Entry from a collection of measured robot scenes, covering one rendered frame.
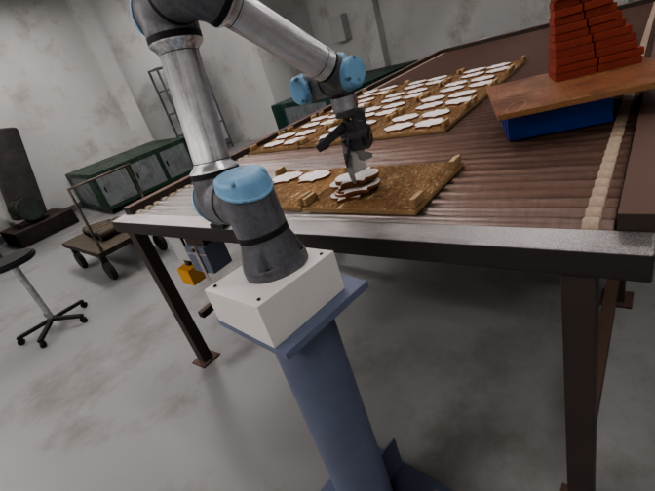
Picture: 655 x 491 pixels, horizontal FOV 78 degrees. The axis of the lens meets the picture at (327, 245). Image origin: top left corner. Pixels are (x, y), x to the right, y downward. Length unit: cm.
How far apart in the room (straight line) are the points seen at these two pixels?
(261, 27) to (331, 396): 85
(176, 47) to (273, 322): 60
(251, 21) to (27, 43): 803
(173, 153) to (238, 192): 656
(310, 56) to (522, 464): 140
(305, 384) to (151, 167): 641
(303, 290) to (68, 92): 816
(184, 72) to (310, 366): 71
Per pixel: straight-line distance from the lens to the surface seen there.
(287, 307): 84
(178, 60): 98
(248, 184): 83
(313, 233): 117
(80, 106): 883
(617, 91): 146
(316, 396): 106
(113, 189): 704
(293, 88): 114
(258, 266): 87
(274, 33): 94
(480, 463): 165
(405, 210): 110
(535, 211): 103
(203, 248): 163
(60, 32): 903
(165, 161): 732
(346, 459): 125
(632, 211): 94
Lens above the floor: 138
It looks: 26 degrees down
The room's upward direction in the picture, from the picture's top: 18 degrees counter-clockwise
